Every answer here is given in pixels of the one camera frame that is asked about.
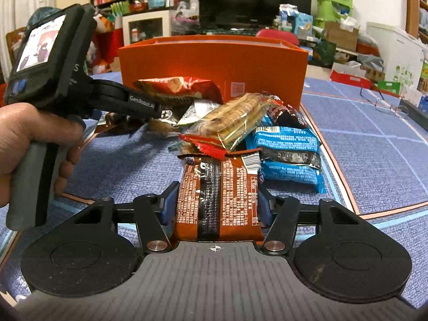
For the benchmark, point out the dark green puffer jacket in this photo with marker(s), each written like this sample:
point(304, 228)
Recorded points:
point(40, 14)

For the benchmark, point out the black eyeglass case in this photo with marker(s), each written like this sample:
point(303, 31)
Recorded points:
point(420, 117)

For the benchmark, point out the white mini fridge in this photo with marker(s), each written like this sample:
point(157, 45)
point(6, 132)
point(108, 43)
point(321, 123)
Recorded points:
point(403, 54)

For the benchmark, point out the black eyeglasses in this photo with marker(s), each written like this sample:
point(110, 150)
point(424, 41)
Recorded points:
point(382, 105)

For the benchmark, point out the clear biscuit pack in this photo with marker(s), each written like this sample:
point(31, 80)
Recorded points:
point(227, 125)

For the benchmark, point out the blue snack packet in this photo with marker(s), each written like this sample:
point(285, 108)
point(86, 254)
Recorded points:
point(288, 154)

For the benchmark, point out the wooden shelf unit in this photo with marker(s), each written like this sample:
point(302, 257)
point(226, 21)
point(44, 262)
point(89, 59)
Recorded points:
point(413, 27)

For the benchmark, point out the red white carton box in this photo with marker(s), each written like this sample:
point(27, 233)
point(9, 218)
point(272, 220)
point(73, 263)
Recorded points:
point(352, 76)

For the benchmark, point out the green stacked storage bins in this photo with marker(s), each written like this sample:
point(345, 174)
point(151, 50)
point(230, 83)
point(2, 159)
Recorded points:
point(332, 11)

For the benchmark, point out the orange cardboard box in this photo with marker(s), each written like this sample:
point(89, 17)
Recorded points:
point(236, 64)

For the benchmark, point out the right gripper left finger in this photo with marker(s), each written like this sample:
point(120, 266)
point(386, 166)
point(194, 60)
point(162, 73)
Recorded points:
point(100, 247)

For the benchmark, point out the brown cardboard box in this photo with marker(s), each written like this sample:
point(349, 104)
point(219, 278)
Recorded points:
point(343, 37)

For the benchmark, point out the red biscuit snack packet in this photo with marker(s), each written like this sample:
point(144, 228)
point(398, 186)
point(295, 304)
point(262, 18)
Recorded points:
point(179, 90)

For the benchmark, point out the person's left hand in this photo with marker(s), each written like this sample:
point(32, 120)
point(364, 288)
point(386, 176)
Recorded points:
point(22, 124)

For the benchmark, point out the white glass door cabinet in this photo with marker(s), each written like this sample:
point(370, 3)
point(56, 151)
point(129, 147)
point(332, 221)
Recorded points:
point(142, 26)

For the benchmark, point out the red folding chair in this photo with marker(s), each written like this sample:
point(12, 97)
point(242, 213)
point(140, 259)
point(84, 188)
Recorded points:
point(278, 35)

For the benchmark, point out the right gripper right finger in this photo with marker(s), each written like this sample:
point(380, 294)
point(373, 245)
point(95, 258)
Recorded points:
point(333, 251)

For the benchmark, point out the brown snack packet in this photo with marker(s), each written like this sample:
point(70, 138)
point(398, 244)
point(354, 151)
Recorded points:
point(218, 199)

